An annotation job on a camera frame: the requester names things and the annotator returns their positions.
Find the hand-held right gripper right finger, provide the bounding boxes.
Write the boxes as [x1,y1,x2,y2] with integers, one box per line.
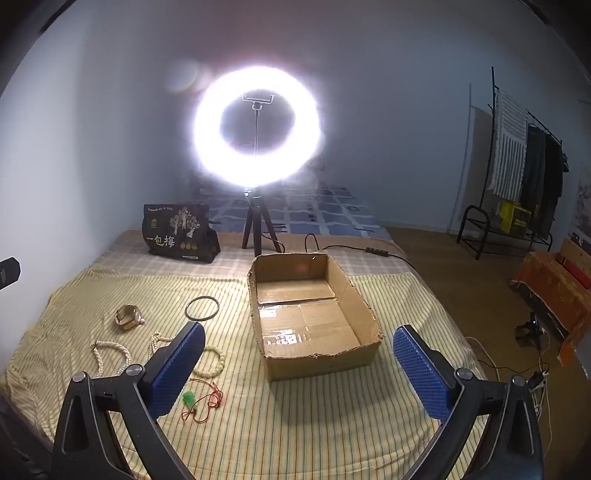
[392,324,544,480]

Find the black clothes rack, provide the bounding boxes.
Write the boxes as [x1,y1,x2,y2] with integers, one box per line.
[489,67,566,252]

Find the dark green garment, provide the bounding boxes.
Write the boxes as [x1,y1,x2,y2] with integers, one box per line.
[522,124,548,208]

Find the yellow striped blanket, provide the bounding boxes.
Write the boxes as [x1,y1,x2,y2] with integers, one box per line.
[0,272,490,480]

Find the blue patterned quilt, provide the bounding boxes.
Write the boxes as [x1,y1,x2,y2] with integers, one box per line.
[203,178,393,241]

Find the red cord green pendant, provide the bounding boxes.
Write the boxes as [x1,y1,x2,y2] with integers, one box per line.
[181,378,225,423]

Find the black device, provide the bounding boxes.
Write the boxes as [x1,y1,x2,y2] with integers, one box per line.
[515,313,548,348]

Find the yellow box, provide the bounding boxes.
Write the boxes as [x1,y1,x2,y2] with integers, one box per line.
[498,200,532,234]

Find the black phone holder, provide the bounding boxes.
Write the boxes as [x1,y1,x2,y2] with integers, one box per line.
[242,91,277,110]

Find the black tripod stand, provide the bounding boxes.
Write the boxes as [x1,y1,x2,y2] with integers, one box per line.
[242,105,283,258]

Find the white cable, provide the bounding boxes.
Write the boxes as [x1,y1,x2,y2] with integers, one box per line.
[466,337,498,370]

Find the black bangle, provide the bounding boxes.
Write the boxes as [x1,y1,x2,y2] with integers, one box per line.
[185,296,219,320]

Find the black snack bag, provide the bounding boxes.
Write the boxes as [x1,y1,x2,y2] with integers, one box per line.
[141,203,221,264]

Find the cardboard box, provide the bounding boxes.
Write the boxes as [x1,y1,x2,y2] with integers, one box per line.
[248,251,383,381]

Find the black garment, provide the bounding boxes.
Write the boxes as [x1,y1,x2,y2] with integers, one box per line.
[540,134,566,241]

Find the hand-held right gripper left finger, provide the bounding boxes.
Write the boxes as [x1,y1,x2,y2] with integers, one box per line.
[50,320,207,480]

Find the white pearl necklace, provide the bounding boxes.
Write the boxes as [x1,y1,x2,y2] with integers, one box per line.
[92,330,177,377]

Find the plaid bed sheet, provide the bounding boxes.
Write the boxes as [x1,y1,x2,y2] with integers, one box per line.
[92,230,416,283]

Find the striped towel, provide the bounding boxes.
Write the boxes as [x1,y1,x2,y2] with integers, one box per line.
[490,89,529,197]

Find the black cable with controller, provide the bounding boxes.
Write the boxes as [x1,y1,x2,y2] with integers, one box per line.
[302,233,416,268]

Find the cream bead bracelet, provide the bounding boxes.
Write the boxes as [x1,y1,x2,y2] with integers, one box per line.
[191,345,228,378]

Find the white ring light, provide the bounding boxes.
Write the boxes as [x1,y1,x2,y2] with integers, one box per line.
[191,65,324,188]

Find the gold bracelet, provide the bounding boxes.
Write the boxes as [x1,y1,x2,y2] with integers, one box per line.
[115,305,146,331]

